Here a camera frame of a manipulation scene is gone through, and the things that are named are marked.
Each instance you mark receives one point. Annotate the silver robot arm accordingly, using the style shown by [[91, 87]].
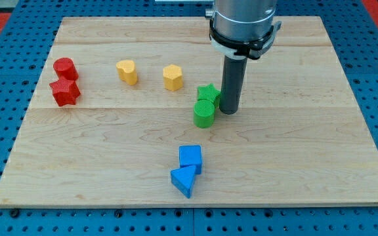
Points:
[[242, 28]]

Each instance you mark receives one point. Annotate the blue cube block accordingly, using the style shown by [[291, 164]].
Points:
[[191, 156]]

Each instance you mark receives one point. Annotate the green cylinder block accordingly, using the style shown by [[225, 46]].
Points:
[[204, 114]]

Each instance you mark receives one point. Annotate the green star block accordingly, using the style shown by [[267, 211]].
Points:
[[210, 93]]

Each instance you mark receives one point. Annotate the yellow hexagon block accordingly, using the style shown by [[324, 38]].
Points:
[[172, 77]]

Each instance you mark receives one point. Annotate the blue triangle block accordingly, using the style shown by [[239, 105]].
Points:
[[183, 179]]

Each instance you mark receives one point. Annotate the wooden board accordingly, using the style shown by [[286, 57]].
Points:
[[298, 138]]

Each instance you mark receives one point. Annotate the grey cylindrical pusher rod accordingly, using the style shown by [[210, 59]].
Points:
[[231, 86]]

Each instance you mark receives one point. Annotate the yellow heart block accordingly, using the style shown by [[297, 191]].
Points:
[[127, 71]]

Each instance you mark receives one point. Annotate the red star block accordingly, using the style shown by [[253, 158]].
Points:
[[65, 91]]

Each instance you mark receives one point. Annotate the red cylinder block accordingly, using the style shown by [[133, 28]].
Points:
[[65, 67]]

